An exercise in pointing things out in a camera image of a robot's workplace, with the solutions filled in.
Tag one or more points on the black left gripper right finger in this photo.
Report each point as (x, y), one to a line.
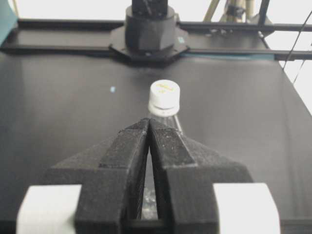
(198, 191)

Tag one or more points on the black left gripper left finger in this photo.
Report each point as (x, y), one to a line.
(91, 192)

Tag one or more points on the clear plastic bottle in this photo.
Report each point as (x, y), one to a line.
(149, 207)

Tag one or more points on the white bottle cap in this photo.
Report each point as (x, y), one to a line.
(164, 98)

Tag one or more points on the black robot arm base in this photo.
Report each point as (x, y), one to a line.
(149, 33)

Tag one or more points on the metal tripod stand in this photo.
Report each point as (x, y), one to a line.
(236, 11)

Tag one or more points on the black aluminium frame rail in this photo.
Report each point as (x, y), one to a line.
(105, 38)

